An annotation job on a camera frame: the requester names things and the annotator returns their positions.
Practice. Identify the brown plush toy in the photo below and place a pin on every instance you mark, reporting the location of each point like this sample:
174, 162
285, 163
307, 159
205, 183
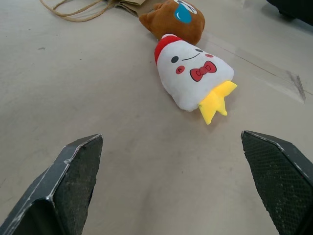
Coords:
176, 19

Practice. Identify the black object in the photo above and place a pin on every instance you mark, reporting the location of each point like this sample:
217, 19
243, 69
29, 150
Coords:
293, 9

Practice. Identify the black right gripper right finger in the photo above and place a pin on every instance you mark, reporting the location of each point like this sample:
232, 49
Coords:
281, 181

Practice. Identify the brown paper bag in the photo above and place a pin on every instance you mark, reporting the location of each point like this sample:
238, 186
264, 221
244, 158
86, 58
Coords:
97, 7

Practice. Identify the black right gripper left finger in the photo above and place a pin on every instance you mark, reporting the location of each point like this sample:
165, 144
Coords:
71, 186

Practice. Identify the clear tape strip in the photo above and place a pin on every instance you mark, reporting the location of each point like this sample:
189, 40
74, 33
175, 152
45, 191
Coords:
256, 61

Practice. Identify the white chicken plush toy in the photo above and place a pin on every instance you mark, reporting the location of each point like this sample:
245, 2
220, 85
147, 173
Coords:
193, 76

